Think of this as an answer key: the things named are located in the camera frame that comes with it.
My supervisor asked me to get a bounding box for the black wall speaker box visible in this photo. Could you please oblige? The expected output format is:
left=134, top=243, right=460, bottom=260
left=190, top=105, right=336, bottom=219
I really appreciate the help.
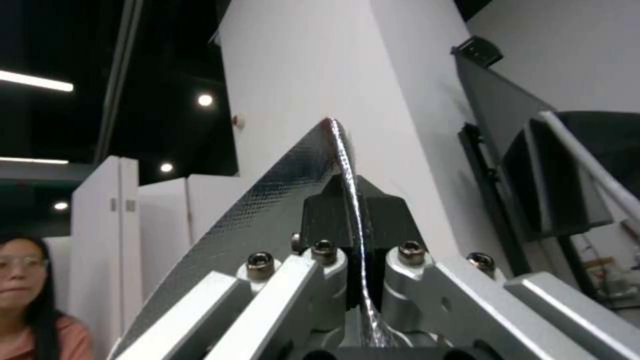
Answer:
left=451, top=35, right=504, bottom=67

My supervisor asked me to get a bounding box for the silver foil food delivery bag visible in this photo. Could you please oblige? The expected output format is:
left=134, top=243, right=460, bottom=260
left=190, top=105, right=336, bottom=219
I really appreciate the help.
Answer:
left=110, top=116, right=401, bottom=360

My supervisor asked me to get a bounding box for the grey slanted metal panel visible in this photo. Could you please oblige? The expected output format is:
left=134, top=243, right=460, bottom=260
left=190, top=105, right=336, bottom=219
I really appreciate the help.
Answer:
left=451, top=46, right=557, bottom=177

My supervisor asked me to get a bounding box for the black screen panel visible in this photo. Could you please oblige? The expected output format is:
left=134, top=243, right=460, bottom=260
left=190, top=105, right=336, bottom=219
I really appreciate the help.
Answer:
left=501, top=121, right=615, bottom=243

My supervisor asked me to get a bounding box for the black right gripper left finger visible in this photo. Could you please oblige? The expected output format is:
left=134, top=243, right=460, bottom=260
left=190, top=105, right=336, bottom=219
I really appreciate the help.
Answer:
left=114, top=178, right=359, bottom=360

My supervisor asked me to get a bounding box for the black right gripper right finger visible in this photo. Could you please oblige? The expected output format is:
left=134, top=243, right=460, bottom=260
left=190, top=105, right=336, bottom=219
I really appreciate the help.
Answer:
left=357, top=176, right=640, bottom=360

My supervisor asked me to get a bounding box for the person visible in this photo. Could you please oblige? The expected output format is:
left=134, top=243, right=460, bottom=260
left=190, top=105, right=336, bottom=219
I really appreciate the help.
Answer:
left=0, top=234, right=94, bottom=360

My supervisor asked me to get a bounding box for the long ceiling light strip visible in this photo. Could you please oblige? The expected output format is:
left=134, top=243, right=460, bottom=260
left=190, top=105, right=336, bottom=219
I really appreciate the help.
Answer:
left=0, top=157, right=70, bottom=166
left=0, top=68, right=75, bottom=93

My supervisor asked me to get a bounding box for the white tube rail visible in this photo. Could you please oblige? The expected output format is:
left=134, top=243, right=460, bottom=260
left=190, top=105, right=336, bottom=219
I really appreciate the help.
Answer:
left=535, top=109, right=640, bottom=241

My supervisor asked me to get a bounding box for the white partition panel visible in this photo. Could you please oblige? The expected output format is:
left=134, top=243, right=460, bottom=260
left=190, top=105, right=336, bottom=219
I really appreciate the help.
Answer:
left=68, top=156, right=142, bottom=348
left=136, top=176, right=241, bottom=271

